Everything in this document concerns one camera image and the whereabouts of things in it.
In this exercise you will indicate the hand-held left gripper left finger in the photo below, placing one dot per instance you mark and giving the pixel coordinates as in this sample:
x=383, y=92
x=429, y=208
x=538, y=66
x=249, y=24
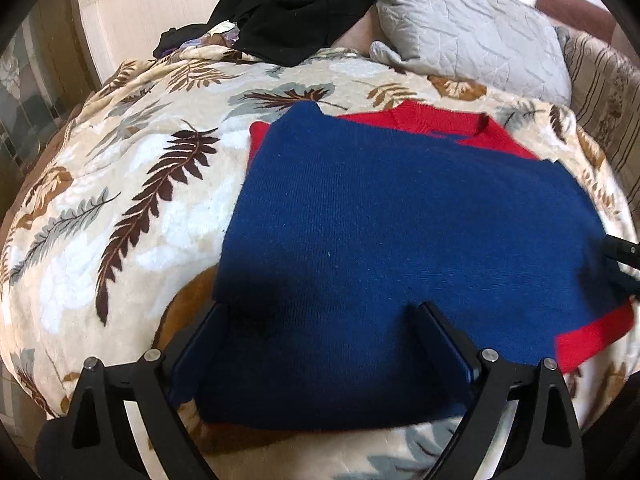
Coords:
x=195, y=355

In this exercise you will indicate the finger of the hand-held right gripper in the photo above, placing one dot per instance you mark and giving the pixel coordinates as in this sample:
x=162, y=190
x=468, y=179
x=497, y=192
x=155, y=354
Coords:
x=622, y=250

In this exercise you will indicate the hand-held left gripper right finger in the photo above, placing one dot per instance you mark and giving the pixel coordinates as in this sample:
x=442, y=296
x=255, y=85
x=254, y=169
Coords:
x=452, y=347

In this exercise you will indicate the red and blue sweater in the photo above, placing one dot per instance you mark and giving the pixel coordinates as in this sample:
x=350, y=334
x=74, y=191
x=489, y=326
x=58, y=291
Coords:
x=375, y=220

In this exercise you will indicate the striped brown cushion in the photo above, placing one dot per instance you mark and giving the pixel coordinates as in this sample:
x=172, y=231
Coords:
x=605, y=90

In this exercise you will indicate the leaf print blanket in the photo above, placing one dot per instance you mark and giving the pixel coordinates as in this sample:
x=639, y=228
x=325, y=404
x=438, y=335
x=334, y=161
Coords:
x=125, y=185

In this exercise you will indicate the grey quilted pillow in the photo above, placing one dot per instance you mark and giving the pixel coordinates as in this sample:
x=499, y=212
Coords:
x=465, y=25

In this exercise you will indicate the small dark cloth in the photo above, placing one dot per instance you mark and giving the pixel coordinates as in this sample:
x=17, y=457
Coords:
x=170, y=42

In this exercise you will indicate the patterned glass door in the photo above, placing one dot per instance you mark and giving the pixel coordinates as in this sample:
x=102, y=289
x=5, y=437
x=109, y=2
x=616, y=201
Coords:
x=30, y=85

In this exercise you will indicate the purple printed cloth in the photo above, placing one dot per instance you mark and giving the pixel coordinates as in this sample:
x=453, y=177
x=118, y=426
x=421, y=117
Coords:
x=220, y=37

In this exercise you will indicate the black garment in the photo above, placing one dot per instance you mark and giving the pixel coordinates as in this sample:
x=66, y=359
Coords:
x=285, y=15

